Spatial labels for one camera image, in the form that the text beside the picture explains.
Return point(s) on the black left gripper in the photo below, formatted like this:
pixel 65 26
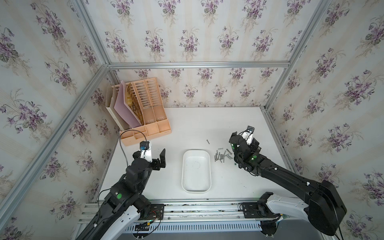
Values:
pixel 162 161

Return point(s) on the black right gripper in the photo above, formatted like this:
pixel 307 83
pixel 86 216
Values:
pixel 253 146

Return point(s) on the white plastic storage box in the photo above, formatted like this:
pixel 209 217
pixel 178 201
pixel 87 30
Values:
pixel 196 172

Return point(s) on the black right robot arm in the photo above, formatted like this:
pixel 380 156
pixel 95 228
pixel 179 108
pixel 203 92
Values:
pixel 317 203

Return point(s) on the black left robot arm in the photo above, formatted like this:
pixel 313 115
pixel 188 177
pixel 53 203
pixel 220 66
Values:
pixel 125 203

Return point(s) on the peach plastic desk organizer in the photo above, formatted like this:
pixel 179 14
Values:
pixel 156 123

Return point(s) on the patterned brown book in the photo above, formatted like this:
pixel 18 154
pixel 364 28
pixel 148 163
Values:
pixel 133 104

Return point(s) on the purple folder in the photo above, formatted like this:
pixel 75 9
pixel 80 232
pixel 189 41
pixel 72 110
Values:
pixel 123 109

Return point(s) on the beige folder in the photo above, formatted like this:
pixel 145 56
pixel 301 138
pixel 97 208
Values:
pixel 111 97

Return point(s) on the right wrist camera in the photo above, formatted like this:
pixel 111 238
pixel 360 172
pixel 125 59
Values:
pixel 248 135

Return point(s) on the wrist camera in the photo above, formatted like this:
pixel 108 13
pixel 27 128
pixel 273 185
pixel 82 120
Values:
pixel 145 150
pixel 248 135

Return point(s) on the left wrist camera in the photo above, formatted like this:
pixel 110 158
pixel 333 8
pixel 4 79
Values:
pixel 145 150

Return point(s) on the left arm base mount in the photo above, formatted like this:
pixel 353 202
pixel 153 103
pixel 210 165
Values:
pixel 140 209

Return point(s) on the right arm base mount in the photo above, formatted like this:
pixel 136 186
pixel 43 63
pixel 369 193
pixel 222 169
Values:
pixel 270 209

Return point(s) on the aluminium front rail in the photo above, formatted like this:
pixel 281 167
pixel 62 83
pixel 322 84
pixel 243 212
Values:
pixel 195 211

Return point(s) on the white ribbed cable duct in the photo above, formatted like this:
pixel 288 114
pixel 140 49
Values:
pixel 199 227

